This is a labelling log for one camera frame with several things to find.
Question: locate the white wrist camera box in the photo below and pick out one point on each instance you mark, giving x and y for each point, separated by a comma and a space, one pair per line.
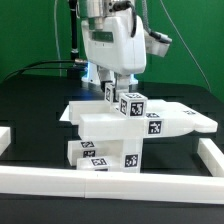
157, 43

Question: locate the white tagged cube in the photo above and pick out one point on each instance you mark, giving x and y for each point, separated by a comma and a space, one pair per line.
132, 104
109, 93

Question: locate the white chair seat part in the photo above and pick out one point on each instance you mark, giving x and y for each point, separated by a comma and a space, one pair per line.
124, 155

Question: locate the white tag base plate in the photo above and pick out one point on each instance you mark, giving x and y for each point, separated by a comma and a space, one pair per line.
65, 116

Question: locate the white U-shaped fence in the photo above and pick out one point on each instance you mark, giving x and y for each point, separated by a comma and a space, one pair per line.
111, 185

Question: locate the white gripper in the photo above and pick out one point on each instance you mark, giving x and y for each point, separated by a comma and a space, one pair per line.
113, 48

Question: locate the white chair back frame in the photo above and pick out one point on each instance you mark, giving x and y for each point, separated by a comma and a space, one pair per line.
97, 121

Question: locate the black camera stand pole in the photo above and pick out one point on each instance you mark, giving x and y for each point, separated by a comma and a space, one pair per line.
74, 36

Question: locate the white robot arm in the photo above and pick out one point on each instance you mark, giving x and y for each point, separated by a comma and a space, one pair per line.
95, 11

